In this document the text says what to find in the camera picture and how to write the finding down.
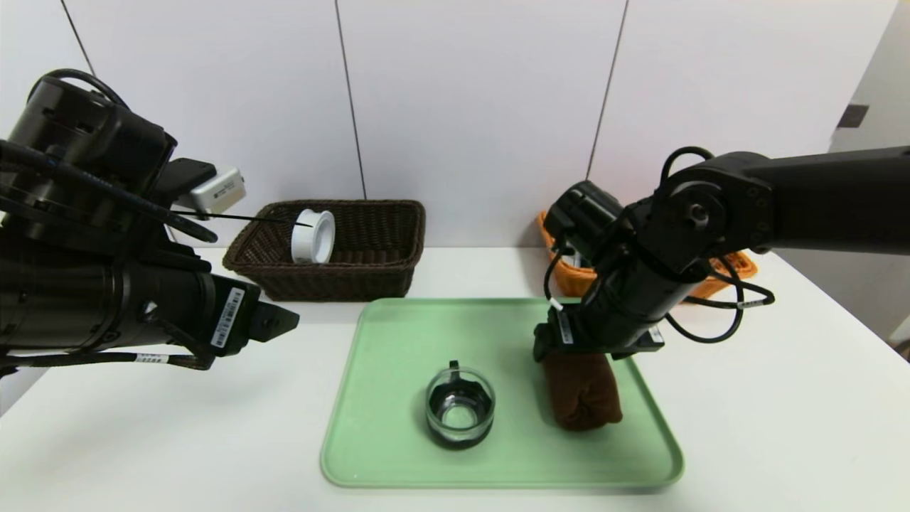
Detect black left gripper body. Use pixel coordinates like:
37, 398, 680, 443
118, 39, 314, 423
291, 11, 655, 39
158, 269, 261, 358

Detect white plastic spool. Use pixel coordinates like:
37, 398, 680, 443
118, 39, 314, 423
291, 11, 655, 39
290, 208, 336, 265

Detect glass cup with black base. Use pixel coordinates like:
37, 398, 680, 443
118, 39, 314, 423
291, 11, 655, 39
425, 361, 496, 450

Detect brown towel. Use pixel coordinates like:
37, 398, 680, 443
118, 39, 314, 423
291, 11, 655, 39
544, 352, 623, 432

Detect dark brown wicker basket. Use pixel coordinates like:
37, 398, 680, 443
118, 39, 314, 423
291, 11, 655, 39
222, 199, 427, 302

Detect orange wicker basket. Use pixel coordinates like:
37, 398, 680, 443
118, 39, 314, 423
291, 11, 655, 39
537, 210, 759, 305

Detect thin black zip tie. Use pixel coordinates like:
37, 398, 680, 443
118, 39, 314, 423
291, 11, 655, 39
171, 210, 314, 228

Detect light green plastic tray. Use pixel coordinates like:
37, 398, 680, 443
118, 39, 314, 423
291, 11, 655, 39
319, 297, 685, 491

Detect black cable with white label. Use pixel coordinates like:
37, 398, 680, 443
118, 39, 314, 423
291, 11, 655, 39
0, 316, 218, 374

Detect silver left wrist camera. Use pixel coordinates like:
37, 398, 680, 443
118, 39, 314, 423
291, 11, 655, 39
188, 166, 247, 214

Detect black left camera cable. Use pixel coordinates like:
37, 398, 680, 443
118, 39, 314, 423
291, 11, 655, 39
0, 69, 220, 244

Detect black left camera bracket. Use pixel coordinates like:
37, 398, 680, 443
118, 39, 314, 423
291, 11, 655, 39
151, 158, 218, 214

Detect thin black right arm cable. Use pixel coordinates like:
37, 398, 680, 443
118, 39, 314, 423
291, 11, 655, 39
544, 146, 777, 346

